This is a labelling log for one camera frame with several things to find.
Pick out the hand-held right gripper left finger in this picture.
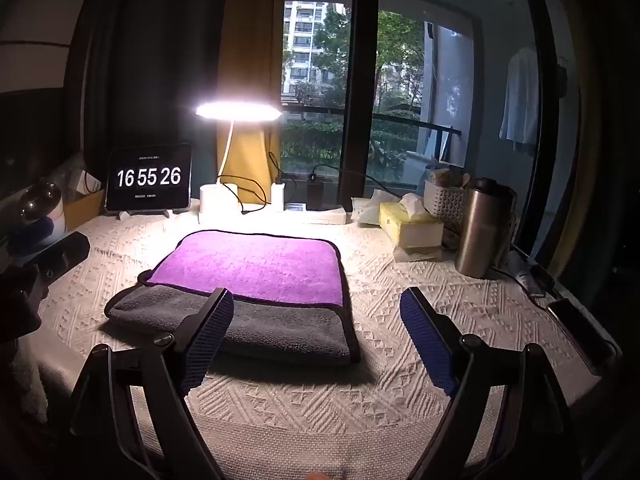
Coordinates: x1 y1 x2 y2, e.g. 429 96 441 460
69 287 236 480

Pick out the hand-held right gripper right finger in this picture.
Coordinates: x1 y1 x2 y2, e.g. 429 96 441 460
399 287 583 480

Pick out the grey towel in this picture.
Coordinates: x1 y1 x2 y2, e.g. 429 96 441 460
104 282 362 367

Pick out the purple towel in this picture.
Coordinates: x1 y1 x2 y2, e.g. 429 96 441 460
137 230 351 311

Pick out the glass ball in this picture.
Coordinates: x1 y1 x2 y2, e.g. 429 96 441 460
19 183 62 224

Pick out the cardboard box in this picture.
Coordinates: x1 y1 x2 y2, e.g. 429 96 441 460
64 190 107 231

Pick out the white tablet stand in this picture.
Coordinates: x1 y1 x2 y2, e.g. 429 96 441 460
115 207 172 221

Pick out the yellow tissue box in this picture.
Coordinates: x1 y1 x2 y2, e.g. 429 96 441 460
378 194 445 249

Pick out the white textured tablecloth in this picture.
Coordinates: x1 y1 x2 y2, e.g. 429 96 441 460
20 210 623 480

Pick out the stainless steel thermos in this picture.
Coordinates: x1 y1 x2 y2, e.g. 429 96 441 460
454 177 517 280

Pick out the white plastic basket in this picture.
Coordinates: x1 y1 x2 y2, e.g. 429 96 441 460
423 161 472 234

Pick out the white tissue pack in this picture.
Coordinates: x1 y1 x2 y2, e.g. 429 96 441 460
351 190 401 226

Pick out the black smartphone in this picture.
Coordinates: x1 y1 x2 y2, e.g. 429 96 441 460
547 298 615 377

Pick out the tablet clock display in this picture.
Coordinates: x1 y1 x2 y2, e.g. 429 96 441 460
105 143 194 212

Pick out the flat white box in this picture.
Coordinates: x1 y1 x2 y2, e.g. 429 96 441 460
284 202 349 225

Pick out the black power adapter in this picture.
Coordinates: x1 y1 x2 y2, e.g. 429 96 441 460
305 174 326 209

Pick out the balcony railing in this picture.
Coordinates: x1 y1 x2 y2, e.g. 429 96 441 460
281 104 462 137

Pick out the white desk lamp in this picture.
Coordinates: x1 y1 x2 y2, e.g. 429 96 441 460
194 101 284 224

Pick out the dark curtain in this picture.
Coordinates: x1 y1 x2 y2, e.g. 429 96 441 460
84 0 232 196

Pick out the white hanging shirt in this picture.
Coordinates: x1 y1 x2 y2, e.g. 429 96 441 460
498 47 542 155

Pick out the yellow curtain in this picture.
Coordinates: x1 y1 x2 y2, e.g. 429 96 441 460
215 0 287 202

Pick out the white round camera device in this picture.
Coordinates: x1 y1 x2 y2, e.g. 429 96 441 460
27 195 69 247

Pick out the black cable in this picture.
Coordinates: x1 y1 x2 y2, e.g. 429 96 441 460
217 152 282 216

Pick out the dark window frame post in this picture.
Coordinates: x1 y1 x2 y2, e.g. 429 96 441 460
338 0 380 207

